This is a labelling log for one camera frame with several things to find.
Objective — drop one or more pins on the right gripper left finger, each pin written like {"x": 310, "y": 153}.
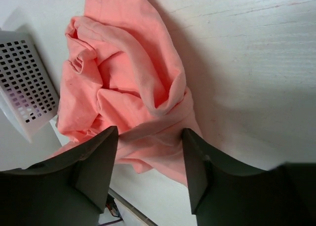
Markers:
{"x": 70, "y": 189}

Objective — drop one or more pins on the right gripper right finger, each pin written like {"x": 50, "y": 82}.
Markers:
{"x": 224, "y": 191}

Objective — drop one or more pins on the salmon pink t shirt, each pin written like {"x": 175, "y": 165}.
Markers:
{"x": 123, "y": 70}

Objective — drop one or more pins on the white plastic laundry basket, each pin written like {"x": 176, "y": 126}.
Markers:
{"x": 27, "y": 96}

